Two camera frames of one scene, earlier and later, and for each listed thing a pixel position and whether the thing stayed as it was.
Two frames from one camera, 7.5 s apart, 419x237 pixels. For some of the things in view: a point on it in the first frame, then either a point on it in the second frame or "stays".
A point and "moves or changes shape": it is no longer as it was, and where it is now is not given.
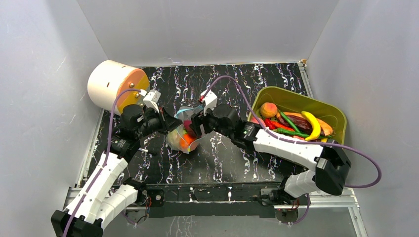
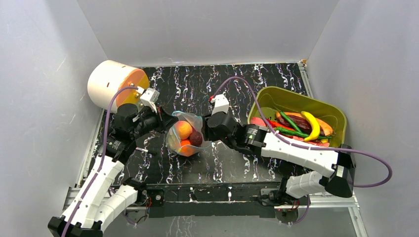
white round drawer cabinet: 108,78 stays
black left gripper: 168,122 stays
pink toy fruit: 253,119 stays
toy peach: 268,109 -> 185,129
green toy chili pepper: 297,133 stays
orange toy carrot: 326,128 stays
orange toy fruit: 186,140 -> 186,149
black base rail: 241,200 stays
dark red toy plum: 188,127 -> 195,138
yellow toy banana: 315,127 stays
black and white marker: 146,150 stays
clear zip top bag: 182,138 moves or changes shape
